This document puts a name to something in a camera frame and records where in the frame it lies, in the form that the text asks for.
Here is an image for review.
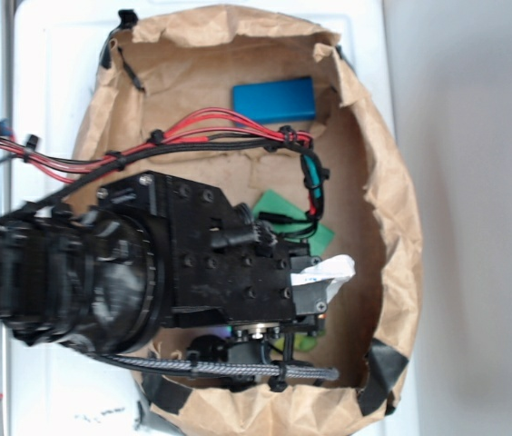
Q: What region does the green rectangular block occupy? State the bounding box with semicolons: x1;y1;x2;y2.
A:
252;190;335;256

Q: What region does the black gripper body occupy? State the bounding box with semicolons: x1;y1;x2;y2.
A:
96;170;330;391

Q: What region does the grey braided cable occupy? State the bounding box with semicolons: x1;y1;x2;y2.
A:
105;354;340;382

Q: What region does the brown paper bag tray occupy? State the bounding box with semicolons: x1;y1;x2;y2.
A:
74;5;423;435

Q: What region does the blue rectangular block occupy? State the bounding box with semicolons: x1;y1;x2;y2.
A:
231;76;316;124

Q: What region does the green plush animal toy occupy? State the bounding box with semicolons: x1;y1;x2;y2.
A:
293;333;318;352

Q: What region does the red and black cable bundle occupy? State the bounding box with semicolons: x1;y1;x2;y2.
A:
0;106;331;237

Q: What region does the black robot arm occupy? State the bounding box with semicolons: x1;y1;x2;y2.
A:
0;172;339;391

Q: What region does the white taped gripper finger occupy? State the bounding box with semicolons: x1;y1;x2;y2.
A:
290;254;356;302

